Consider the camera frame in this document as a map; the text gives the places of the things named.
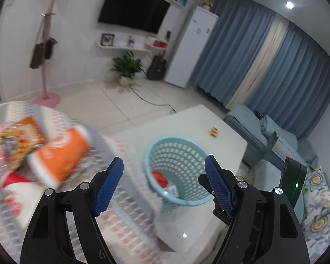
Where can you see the black picture frame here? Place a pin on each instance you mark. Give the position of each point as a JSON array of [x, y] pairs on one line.
[[107, 39]]

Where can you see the red and white box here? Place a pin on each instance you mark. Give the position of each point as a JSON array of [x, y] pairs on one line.
[[160, 44]]

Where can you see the small black wall device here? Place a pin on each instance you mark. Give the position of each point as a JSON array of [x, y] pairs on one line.
[[168, 35]]

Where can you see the flower bouquet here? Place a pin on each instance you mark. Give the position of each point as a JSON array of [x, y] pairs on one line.
[[209, 1]]

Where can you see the white paper item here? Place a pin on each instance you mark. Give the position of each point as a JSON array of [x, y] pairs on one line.
[[172, 191]]

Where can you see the red item in basket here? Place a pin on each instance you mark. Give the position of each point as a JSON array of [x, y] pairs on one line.
[[160, 178]]

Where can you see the green cloth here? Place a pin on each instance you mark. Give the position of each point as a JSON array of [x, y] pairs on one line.
[[268, 126]]

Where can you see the green potted plant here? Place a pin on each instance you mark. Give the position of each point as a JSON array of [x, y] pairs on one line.
[[128, 66]]

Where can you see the blue curtain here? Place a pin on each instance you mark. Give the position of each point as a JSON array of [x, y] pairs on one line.
[[305, 82], [231, 46]]

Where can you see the blue-grey sofa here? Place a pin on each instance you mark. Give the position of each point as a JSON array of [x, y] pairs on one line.
[[247, 126]]

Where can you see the orange printed snack packet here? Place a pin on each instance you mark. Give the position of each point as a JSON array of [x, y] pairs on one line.
[[19, 140]]

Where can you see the small colourful toy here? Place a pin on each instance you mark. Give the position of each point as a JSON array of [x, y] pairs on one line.
[[214, 131]]

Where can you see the brown hanging bag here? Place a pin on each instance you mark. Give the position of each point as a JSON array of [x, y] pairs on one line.
[[36, 56]]

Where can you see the floral cushion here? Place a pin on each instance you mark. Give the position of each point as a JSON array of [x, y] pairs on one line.
[[319, 206]]

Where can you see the white curved wall shelf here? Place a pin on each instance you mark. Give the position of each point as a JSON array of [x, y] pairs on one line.
[[121, 48]]

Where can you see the plain orange packet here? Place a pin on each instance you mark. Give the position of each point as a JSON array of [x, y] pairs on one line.
[[60, 154]]

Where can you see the black guitar bag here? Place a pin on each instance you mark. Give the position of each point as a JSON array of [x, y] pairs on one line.
[[156, 70]]

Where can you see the beige curtain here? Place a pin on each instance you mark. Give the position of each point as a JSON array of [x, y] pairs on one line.
[[261, 63]]

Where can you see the black wall television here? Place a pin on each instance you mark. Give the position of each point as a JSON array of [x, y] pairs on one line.
[[134, 8]]

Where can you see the patterned woven blanket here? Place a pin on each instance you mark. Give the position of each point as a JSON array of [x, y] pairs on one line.
[[121, 225]]

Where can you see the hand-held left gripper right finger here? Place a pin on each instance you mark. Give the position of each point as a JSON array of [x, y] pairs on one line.
[[218, 187]]

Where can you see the small figurine picture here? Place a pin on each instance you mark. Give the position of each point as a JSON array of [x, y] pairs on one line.
[[130, 41]]

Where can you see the round ceiling light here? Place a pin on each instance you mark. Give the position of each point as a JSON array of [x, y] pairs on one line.
[[290, 5]]

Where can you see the light blue plastic basket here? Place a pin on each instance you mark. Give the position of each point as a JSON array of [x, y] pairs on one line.
[[178, 154]]

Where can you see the pink coat rack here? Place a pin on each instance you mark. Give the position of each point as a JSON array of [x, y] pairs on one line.
[[45, 68]]

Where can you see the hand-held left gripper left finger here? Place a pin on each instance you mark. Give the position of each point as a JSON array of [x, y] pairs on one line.
[[108, 187]]

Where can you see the dark hanging bag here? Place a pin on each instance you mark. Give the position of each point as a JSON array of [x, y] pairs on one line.
[[50, 48]]

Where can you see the red and white packet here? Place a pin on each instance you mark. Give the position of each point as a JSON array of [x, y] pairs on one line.
[[19, 195]]

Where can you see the white refrigerator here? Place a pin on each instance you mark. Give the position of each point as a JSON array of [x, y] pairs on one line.
[[189, 46]]

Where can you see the striped sofa cushion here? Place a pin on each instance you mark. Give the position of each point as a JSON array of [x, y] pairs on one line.
[[284, 148]]

